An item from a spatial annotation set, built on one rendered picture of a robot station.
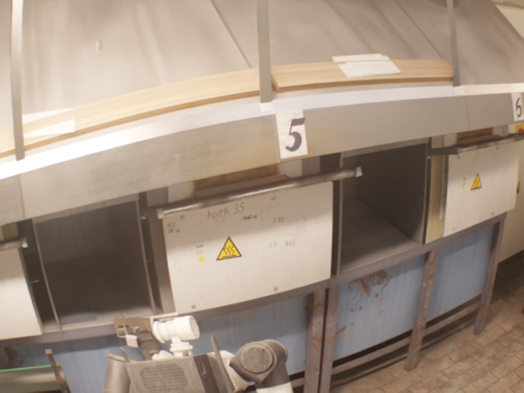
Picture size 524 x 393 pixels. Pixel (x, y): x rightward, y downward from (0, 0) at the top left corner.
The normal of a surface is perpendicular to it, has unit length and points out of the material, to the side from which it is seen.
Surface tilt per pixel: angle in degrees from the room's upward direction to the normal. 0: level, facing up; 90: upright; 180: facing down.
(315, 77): 33
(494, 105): 79
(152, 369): 58
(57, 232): 90
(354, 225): 0
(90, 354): 90
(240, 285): 90
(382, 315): 90
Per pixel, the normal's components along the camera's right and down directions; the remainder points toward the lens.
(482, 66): 0.20, -0.58
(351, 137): 0.40, 0.18
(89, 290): -0.04, -0.92
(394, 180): -0.91, 0.19
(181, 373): -0.22, -0.15
